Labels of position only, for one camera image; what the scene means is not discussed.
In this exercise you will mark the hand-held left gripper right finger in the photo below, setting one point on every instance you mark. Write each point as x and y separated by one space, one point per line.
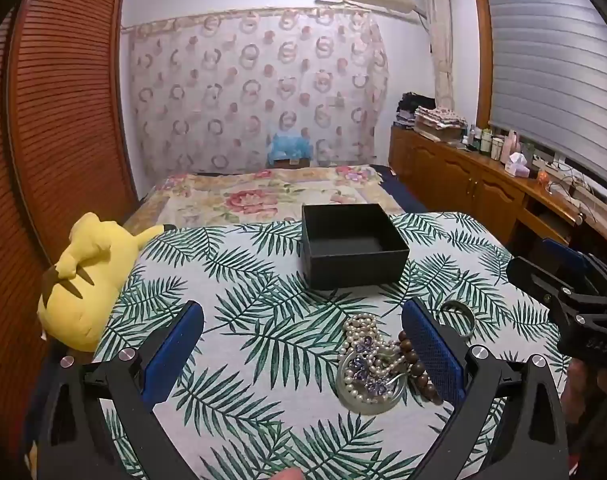
433 345

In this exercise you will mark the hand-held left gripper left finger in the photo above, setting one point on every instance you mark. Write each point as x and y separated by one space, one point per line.
178 347

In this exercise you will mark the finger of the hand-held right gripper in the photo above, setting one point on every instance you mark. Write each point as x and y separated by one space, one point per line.
566 252
533 277

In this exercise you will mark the black square box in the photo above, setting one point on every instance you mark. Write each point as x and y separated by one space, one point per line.
356 262

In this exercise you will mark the person's right forearm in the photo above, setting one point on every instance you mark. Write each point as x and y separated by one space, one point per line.
603 435

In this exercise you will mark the person's right hand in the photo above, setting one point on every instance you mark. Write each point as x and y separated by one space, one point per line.
581 385

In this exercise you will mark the person's left hand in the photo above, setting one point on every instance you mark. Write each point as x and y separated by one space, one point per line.
288 474

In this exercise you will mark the silver bangle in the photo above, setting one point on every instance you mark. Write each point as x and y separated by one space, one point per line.
469 321

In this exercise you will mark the orange figurine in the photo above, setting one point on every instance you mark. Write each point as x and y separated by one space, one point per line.
543 177

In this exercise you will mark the pink tissue box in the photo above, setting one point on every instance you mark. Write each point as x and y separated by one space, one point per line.
516 165

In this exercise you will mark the leaf-print tablecloth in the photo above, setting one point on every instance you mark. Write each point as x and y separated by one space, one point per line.
263 280

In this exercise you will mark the yellow plush toy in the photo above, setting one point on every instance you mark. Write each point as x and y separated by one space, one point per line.
90 280

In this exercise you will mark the long wooden cabinet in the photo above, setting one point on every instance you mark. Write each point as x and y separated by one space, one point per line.
448 175

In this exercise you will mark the row of cosmetic bottles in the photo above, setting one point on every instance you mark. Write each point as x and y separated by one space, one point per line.
488 142

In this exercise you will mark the dark blue mattress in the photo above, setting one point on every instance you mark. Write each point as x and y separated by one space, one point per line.
401 192

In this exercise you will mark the floral blanket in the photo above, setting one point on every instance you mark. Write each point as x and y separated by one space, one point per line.
243 200

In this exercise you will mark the stack of patterned cloths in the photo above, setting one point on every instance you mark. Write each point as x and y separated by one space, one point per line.
441 120

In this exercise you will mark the grey window blind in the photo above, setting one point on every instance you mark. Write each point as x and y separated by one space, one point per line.
548 70

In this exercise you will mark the stack of dark clothes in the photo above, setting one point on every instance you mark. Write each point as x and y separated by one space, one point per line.
408 107

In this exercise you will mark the brown cardboard box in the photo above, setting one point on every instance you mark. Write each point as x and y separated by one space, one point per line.
289 163

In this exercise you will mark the blue plush toy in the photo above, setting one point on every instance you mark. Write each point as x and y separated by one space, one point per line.
288 145

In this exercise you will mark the cream curtain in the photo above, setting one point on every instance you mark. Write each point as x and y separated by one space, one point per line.
441 35

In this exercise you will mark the wooden louvred wardrobe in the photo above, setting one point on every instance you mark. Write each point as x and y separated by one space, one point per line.
63 110

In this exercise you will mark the wooden window frame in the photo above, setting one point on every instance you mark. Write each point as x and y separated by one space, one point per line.
481 60

